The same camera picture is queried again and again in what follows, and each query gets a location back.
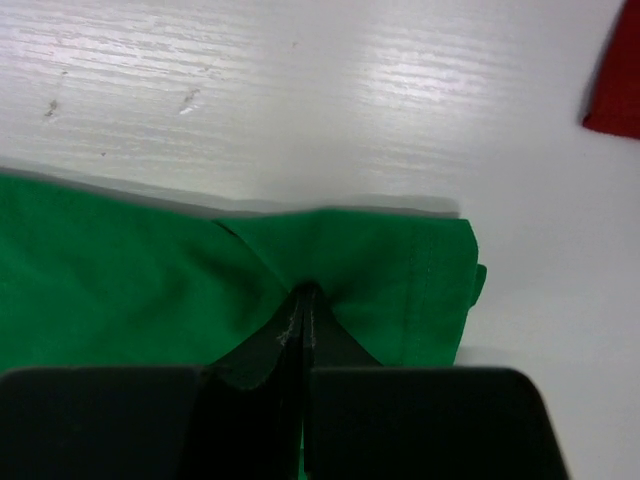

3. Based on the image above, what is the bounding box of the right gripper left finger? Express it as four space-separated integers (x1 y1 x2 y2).
1 288 305 479

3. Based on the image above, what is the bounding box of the green t shirt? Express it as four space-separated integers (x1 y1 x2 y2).
0 172 489 480

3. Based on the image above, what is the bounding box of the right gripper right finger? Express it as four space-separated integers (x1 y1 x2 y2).
302 283 569 479

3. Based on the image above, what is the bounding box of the red t shirt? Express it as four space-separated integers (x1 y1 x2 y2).
582 0 639 140

